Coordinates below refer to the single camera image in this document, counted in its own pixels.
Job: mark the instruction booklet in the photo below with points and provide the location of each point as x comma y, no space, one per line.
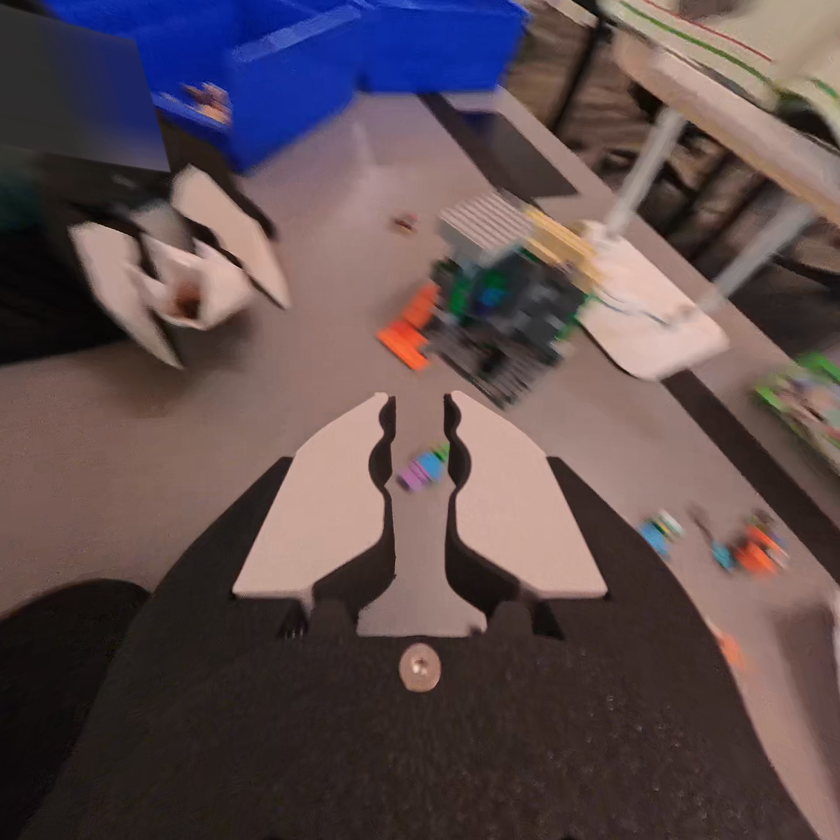
722,33

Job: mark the small brown slab piece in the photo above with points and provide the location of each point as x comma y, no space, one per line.
730,649

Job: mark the zombie toy figure teal helmet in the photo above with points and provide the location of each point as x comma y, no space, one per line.
656,535

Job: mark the small white printed bag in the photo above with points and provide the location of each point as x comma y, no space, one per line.
216,289

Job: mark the grey toy shovel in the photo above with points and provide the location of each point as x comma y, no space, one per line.
701,522

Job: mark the zombie toy figure gold sword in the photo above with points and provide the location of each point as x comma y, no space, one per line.
420,469

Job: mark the grey desk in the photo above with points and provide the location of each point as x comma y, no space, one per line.
295,354

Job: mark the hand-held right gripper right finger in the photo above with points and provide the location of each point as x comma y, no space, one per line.
525,518

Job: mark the brown twig toy piece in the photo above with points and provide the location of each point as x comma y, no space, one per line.
405,223

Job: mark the white book stand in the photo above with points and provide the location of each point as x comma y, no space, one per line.
649,315

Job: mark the blue plastic bin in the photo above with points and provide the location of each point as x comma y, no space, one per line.
289,98
433,46

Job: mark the orange block toy creature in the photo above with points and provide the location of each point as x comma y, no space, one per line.
754,551

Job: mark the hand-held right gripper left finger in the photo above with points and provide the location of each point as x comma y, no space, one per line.
315,518

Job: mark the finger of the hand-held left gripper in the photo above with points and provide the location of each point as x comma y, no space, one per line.
118,282
229,223

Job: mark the grey toy brick building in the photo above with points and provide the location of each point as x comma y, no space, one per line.
512,308

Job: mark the green toy box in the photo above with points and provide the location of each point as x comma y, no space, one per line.
807,400

